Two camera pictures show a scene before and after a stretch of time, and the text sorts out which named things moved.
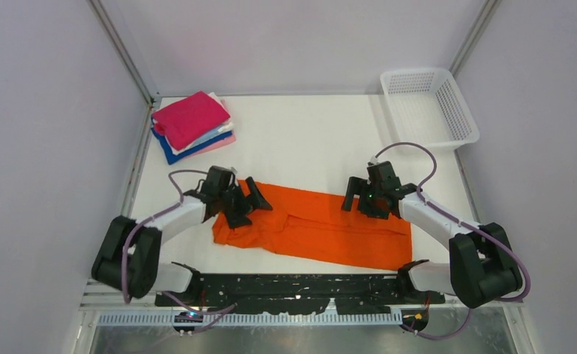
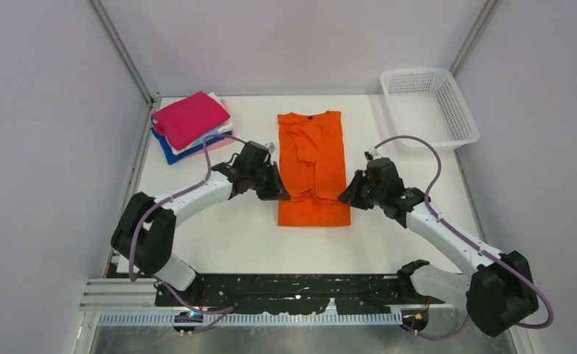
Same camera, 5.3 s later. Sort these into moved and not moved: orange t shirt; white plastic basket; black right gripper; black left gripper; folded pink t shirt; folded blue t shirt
Moved: black left gripper; orange t shirt
Not moved: folded blue t shirt; black right gripper; folded pink t shirt; white plastic basket
